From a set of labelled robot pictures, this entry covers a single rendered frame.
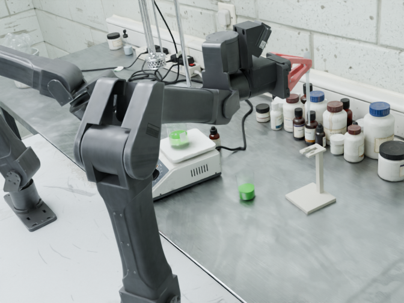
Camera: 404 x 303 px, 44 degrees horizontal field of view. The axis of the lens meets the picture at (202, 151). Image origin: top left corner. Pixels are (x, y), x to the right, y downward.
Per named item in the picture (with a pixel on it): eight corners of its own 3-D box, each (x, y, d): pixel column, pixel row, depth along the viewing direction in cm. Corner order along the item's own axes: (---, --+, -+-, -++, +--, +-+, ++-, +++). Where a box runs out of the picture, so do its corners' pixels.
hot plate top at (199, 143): (173, 164, 119) (172, 161, 119) (154, 144, 129) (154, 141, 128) (217, 148, 123) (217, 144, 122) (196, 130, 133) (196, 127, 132)
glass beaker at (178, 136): (195, 143, 126) (190, 114, 122) (184, 154, 122) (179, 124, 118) (174, 140, 128) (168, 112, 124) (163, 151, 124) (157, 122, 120)
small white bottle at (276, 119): (269, 129, 144) (267, 104, 140) (274, 124, 146) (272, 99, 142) (279, 131, 142) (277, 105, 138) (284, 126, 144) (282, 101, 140)
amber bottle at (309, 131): (310, 137, 137) (309, 107, 133) (321, 140, 135) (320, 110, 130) (302, 142, 135) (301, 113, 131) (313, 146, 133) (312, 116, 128)
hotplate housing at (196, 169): (150, 204, 120) (143, 176, 116) (132, 180, 131) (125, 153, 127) (231, 172, 127) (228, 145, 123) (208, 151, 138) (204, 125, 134)
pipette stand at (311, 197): (307, 214, 109) (305, 164, 102) (285, 197, 115) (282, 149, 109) (336, 200, 111) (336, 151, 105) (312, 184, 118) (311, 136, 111)
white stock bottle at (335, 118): (322, 136, 137) (321, 99, 131) (345, 134, 136) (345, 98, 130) (324, 147, 132) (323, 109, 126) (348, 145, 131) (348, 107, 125)
